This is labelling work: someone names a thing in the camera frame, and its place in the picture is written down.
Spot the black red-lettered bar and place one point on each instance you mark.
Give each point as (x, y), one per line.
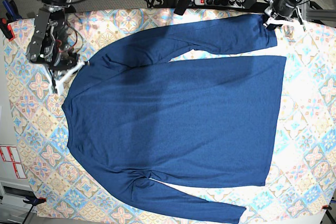
(181, 7)

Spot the clamp bottom left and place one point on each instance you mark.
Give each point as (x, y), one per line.
(33, 200)

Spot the clamp bottom right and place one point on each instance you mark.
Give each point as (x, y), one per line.
(327, 207)

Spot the patterned tile tablecloth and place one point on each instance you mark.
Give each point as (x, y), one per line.
(302, 175)

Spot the aluminium frame right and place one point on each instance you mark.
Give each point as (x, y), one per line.
(320, 11)

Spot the white power strip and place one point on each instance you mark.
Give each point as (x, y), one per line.
(219, 3)

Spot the red-black clamp top left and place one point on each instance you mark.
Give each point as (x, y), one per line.
(7, 29)

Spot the black power adapter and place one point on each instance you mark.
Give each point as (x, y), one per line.
(249, 3)

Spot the red-white labels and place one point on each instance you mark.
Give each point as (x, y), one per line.
(10, 157)

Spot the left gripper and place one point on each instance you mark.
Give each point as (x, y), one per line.
(279, 12)

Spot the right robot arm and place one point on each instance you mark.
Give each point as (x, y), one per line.
(56, 11)

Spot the blue clamp top left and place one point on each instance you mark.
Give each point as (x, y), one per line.
(12, 13)

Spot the blue long-sleeve shirt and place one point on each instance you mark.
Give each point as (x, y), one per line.
(178, 105)

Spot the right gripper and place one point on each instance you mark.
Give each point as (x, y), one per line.
(61, 61)

